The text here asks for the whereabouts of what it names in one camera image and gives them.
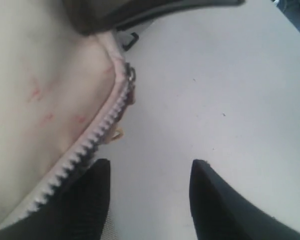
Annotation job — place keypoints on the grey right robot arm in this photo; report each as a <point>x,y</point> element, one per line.
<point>89,17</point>

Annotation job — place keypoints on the white fabric backpack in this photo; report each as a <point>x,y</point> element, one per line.
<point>61,95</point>

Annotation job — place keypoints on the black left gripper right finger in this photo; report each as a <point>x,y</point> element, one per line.
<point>220,212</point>

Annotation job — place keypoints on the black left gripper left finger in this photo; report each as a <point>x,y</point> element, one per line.
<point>80,212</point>

